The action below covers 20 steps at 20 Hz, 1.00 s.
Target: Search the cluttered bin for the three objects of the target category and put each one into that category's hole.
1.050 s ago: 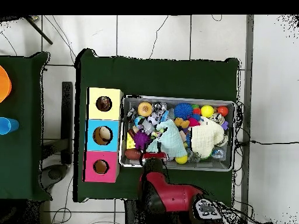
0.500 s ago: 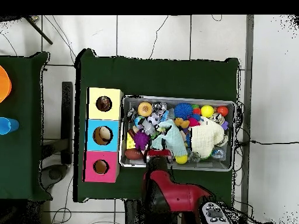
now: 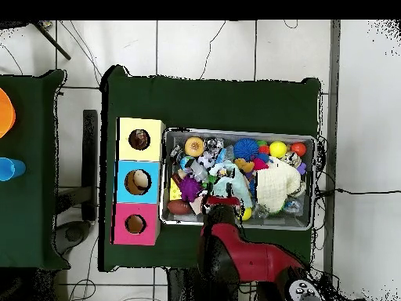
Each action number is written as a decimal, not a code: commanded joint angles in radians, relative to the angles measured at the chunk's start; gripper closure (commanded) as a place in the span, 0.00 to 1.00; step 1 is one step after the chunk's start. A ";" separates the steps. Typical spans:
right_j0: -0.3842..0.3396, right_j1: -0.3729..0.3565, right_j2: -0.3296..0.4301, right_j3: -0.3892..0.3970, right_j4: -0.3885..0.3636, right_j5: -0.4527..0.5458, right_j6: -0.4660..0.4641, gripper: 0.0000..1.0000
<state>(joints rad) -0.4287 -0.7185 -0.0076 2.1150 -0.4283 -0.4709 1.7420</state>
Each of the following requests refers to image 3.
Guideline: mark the orange plastic object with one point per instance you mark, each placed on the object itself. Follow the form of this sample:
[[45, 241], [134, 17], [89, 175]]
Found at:
[[6, 113]]

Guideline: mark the multicoloured knotted cloth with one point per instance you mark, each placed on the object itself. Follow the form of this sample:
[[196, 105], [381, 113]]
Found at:
[[139, 139]]

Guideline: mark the black flat panel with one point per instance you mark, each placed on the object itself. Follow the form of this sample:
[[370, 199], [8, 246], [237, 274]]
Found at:
[[90, 163]]

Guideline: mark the black rod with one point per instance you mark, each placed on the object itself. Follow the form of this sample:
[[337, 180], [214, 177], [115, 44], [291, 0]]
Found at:
[[53, 42]]

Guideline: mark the blue plastic cup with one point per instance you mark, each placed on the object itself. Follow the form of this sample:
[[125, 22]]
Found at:
[[11, 169]]

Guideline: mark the brown toy football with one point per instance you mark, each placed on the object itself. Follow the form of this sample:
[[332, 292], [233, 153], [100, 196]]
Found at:
[[179, 207]]

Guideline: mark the shallow metal mesh bin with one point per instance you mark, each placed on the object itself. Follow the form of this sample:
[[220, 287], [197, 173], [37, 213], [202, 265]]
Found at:
[[225, 134]]

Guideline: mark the purple spiky ball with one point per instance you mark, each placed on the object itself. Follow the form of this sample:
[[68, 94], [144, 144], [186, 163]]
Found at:
[[189, 188]]

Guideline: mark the grey round base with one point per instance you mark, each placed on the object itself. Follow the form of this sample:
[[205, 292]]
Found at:
[[73, 233]]

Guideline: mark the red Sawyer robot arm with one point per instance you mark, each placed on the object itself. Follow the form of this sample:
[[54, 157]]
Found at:
[[250, 257]]

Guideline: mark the light blue muslin cloth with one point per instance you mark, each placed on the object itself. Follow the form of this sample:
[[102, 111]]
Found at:
[[239, 185]]

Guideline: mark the yellow smooth ball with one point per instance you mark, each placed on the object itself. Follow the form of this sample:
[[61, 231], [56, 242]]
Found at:
[[278, 149]]

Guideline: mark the cream muslin cloth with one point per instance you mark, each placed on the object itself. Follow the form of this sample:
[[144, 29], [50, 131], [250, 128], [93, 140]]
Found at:
[[275, 185]]

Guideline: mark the toy burger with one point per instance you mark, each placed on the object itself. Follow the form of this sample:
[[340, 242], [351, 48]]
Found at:
[[194, 146]]

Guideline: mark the large blue spiky ball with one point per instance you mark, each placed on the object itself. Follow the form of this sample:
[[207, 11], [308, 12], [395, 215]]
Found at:
[[246, 149]]

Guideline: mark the yellow cheese toy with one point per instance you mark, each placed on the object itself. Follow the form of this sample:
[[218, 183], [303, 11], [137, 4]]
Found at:
[[174, 192]]

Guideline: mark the wooden box with three holes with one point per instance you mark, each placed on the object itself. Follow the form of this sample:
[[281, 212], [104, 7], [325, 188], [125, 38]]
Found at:
[[153, 141]]

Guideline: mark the dark green table cloth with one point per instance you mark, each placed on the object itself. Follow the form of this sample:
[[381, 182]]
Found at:
[[28, 203], [203, 103]]

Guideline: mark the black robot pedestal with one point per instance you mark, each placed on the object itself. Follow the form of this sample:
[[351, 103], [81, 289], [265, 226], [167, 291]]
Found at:
[[183, 288]]

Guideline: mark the blue globe ball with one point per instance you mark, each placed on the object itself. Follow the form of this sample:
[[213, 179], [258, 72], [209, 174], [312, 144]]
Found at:
[[186, 162]]

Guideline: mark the orange smooth ball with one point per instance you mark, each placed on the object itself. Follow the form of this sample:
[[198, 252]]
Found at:
[[298, 149]]

